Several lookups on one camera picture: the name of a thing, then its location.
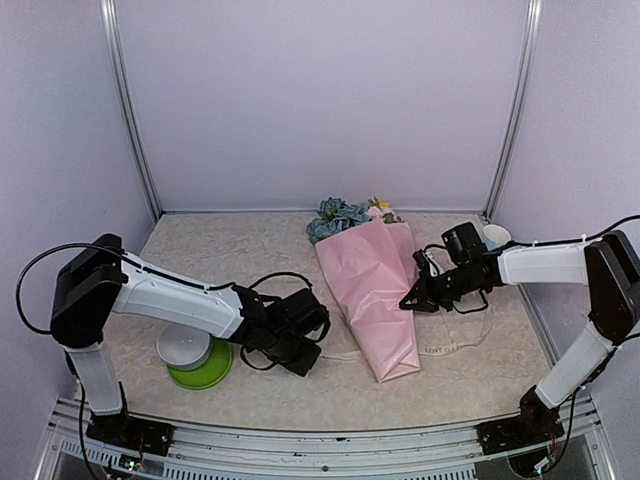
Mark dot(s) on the right aluminium frame post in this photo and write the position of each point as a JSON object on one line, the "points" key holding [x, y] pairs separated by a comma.
{"points": [[525, 65]]}

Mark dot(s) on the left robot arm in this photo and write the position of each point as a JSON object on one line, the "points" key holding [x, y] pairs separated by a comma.
{"points": [[104, 278]]}

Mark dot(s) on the pale pink fake flower stem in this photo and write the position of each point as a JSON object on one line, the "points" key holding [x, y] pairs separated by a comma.
{"points": [[384, 214]]}

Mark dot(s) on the pink wrapping paper sheet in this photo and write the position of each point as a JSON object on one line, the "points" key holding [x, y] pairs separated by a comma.
{"points": [[369, 269]]}

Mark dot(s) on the left aluminium frame post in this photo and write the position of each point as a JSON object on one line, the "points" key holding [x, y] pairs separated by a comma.
{"points": [[112, 33]]}

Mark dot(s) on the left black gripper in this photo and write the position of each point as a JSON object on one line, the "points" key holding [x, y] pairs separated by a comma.
{"points": [[302, 367]]}

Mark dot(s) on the white ceramic bowl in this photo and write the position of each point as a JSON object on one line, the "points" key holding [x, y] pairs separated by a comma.
{"points": [[183, 348]]}

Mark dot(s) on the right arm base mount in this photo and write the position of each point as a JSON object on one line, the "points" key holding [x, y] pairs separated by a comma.
{"points": [[502, 435]]}

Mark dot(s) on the aluminium frame post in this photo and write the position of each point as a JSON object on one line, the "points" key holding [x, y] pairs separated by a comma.
{"points": [[525, 65], [112, 33]]}

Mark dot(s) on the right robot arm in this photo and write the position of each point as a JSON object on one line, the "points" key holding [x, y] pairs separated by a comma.
{"points": [[585, 290]]}

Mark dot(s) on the yellow fake flower stem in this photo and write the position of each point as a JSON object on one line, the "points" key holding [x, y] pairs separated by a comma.
{"points": [[375, 203]]}

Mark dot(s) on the green plastic plate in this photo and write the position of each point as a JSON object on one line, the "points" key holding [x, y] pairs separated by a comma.
{"points": [[212, 371]]}

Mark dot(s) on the light blue mug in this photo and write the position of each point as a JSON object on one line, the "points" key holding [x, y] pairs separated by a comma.
{"points": [[495, 236]]}

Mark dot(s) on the beige printed ribbon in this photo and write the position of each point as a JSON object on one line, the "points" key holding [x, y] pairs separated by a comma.
{"points": [[438, 334]]}

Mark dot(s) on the front aluminium rail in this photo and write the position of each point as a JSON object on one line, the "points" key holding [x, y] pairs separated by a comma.
{"points": [[199, 451]]}

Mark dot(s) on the blue fake flower bunch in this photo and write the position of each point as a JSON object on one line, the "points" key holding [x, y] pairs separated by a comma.
{"points": [[334, 216]]}

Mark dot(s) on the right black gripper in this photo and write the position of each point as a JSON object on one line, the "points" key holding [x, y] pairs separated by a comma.
{"points": [[424, 302]]}

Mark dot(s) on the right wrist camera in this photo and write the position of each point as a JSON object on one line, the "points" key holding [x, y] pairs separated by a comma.
{"points": [[426, 262]]}

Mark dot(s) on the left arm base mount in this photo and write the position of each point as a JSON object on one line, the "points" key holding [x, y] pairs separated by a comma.
{"points": [[132, 433]]}

